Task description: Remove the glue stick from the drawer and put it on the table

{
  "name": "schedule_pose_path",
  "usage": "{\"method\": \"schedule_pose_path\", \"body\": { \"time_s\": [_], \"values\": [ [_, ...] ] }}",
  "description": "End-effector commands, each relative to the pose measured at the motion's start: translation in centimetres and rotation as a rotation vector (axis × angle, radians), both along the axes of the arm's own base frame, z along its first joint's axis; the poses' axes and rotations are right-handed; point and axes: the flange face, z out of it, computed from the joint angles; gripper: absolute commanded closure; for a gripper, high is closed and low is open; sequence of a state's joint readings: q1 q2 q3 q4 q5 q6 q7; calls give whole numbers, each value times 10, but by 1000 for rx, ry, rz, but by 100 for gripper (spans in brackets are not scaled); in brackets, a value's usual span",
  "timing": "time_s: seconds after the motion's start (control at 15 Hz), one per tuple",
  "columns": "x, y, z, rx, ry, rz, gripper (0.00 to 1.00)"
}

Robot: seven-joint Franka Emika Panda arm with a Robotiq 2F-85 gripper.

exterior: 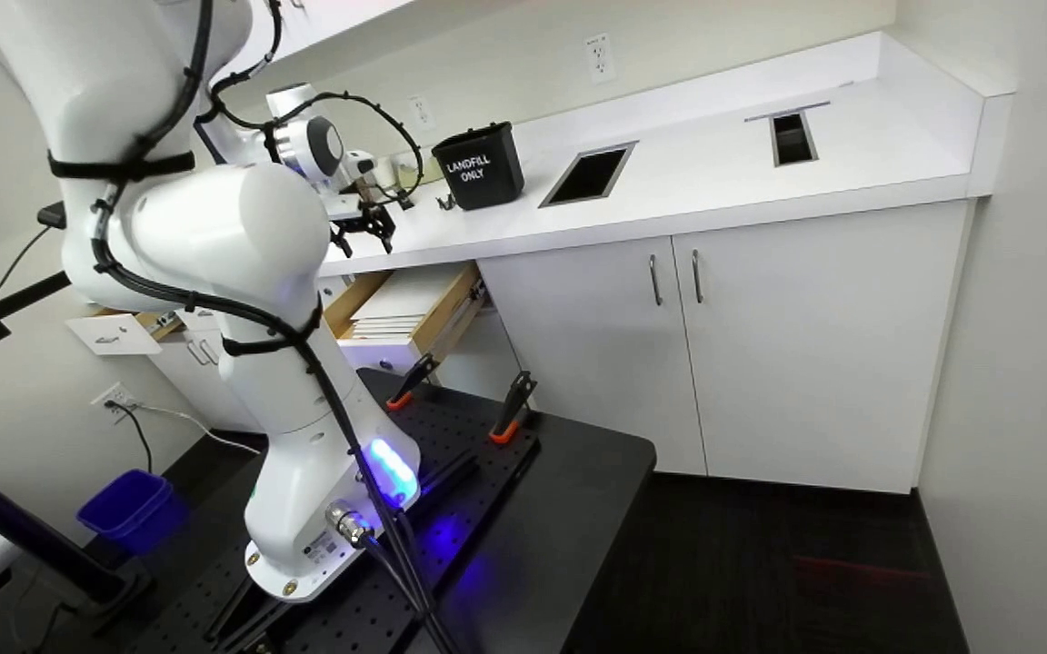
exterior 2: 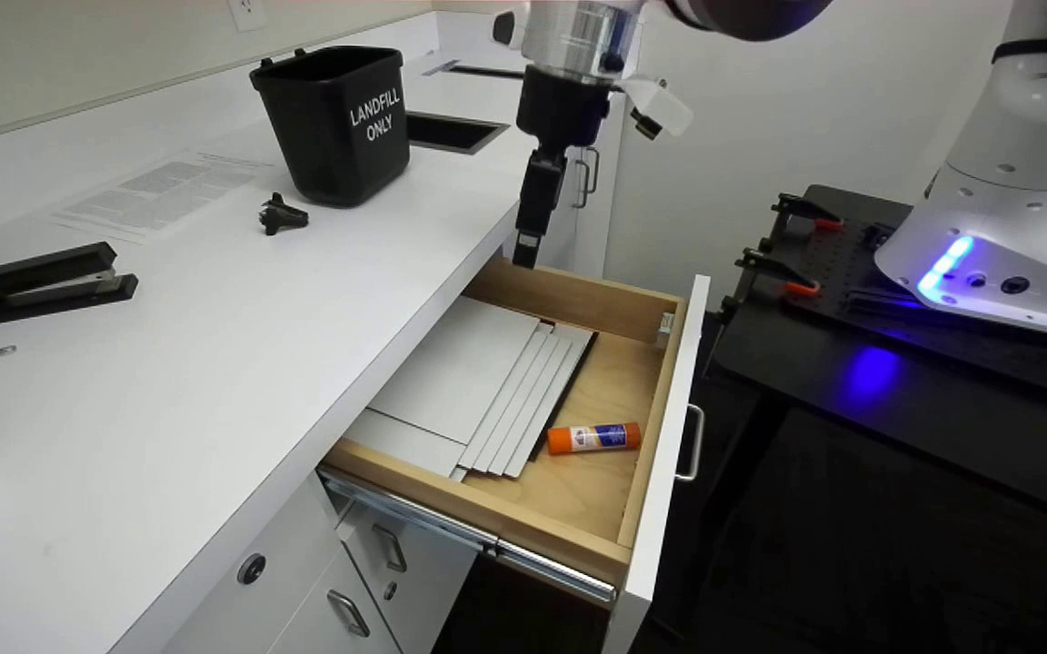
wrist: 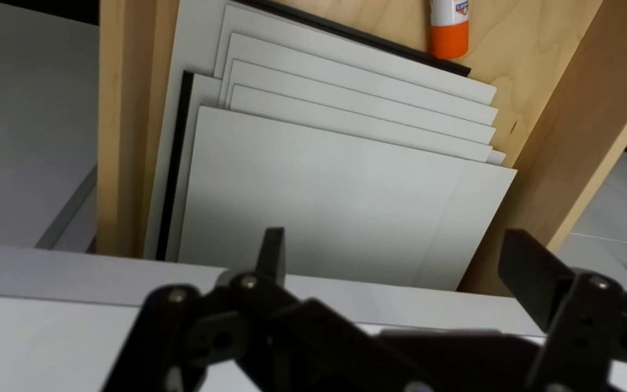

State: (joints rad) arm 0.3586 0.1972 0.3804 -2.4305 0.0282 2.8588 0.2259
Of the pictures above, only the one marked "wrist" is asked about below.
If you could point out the grey base panel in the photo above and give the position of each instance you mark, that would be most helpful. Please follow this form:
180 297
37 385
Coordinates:
201 36

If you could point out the tall white cabinet door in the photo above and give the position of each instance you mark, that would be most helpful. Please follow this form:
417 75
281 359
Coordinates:
619 209

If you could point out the stack of white panels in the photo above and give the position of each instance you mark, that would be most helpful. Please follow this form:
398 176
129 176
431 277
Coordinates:
172 174

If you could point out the large grey divider panel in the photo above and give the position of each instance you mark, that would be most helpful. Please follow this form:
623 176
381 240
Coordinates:
326 203

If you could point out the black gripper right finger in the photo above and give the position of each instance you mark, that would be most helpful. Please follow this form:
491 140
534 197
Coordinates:
589 319

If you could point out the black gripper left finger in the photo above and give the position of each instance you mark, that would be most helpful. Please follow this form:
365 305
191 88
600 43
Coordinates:
256 333

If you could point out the orange and white glue stick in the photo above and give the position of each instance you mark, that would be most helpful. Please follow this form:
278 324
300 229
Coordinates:
446 29

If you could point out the white lower cabinet front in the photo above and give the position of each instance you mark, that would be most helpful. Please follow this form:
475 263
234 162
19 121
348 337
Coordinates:
22 123

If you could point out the light wooden shelf frame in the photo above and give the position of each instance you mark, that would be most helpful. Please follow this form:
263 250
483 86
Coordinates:
544 110

